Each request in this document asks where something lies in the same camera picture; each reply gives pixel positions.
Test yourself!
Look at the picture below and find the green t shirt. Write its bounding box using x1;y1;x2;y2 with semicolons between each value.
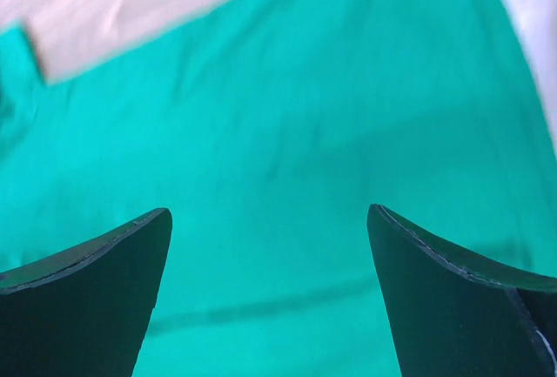
1;0;556;376

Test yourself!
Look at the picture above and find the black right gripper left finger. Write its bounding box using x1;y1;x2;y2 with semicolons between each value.
1;208;172;377

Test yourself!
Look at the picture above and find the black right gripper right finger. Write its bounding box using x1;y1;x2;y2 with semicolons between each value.
367;205;556;377

